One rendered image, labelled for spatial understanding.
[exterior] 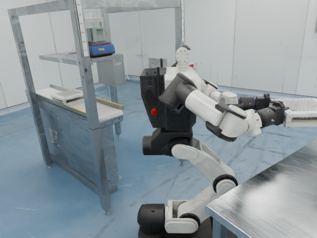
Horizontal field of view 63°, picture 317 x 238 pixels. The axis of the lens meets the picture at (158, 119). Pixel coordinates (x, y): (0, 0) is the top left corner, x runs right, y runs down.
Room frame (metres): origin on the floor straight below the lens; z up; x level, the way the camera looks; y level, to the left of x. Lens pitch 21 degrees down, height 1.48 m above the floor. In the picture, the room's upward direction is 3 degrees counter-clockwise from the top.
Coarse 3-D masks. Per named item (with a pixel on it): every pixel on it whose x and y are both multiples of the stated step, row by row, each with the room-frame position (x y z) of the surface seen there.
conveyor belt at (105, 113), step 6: (36, 90) 2.79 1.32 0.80; (42, 90) 2.78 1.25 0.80; (48, 90) 2.76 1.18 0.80; (54, 90) 2.75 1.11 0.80; (48, 96) 2.51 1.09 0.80; (96, 102) 2.21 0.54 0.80; (78, 108) 2.08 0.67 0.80; (84, 108) 2.07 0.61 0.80; (102, 108) 2.04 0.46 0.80; (108, 108) 2.03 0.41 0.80; (114, 108) 2.02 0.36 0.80; (102, 114) 1.89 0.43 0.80; (108, 114) 1.88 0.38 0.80; (114, 114) 1.90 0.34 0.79; (120, 114) 1.94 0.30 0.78; (102, 120) 1.82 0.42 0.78
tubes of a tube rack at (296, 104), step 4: (284, 100) 1.34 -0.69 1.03; (288, 100) 1.34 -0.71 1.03; (292, 100) 1.34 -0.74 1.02; (296, 100) 1.34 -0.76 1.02; (308, 100) 1.33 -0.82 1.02; (292, 104) 1.28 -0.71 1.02; (296, 104) 1.28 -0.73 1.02; (300, 104) 1.26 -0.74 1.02; (304, 104) 1.26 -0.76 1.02; (308, 104) 1.26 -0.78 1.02; (312, 104) 1.26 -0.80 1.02; (316, 104) 1.25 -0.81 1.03; (296, 108) 1.21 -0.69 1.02
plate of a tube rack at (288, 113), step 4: (276, 100) 1.38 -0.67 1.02; (316, 100) 1.34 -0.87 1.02; (284, 104) 1.30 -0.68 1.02; (284, 112) 1.20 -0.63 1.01; (288, 112) 1.18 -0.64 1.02; (292, 112) 1.18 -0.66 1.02; (296, 112) 1.17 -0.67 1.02; (300, 112) 1.17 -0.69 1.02; (304, 112) 1.17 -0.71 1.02; (308, 112) 1.17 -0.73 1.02; (312, 112) 1.16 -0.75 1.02; (316, 112) 1.16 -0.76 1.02; (288, 116) 1.16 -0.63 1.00; (292, 116) 1.16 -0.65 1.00; (296, 116) 1.16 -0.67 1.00; (300, 116) 1.16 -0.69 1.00; (304, 116) 1.16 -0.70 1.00; (308, 116) 1.15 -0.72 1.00; (312, 116) 1.15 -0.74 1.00; (316, 116) 1.15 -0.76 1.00
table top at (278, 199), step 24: (312, 144) 1.18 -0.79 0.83; (288, 168) 0.98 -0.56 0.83; (312, 168) 0.97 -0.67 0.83; (240, 192) 0.83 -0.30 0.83; (264, 192) 0.82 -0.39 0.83; (288, 192) 0.82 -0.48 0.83; (312, 192) 0.81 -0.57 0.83; (216, 216) 0.73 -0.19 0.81; (240, 216) 0.70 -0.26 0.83; (264, 216) 0.70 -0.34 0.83; (288, 216) 0.69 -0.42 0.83; (312, 216) 0.69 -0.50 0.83
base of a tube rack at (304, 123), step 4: (284, 116) 1.25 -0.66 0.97; (284, 120) 1.19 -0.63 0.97; (292, 120) 1.19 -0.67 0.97; (296, 120) 1.18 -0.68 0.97; (300, 120) 1.18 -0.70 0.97; (304, 120) 1.18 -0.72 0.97; (308, 120) 1.18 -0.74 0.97; (312, 120) 1.17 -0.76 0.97; (316, 120) 1.17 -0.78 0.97; (284, 124) 1.18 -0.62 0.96; (288, 124) 1.16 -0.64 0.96; (292, 124) 1.16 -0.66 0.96; (296, 124) 1.16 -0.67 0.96; (300, 124) 1.16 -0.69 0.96; (304, 124) 1.16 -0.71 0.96; (308, 124) 1.15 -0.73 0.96; (312, 124) 1.15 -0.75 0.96; (316, 124) 1.15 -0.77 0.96
